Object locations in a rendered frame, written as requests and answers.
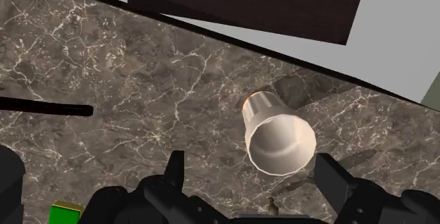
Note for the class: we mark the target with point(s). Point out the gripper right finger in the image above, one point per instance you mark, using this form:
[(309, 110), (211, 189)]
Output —
[(364, 201)]

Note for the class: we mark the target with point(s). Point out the white cup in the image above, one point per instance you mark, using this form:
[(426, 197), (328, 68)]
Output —
[(275, 137)]

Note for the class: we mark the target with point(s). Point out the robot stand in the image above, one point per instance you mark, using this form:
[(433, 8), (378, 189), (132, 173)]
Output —
[(247, 0)]

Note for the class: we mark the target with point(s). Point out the green block with yellow top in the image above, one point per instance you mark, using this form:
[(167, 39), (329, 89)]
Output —
[(63, 214)]

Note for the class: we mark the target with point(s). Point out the black rounded object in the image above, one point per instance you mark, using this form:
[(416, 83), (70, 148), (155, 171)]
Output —
[(10, 182)]

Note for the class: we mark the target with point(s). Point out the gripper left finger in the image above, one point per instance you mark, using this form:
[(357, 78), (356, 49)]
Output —
[(161, 202)]

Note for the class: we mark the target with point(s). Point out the black rod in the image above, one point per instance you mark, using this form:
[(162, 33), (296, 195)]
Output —
[(44, 106)]

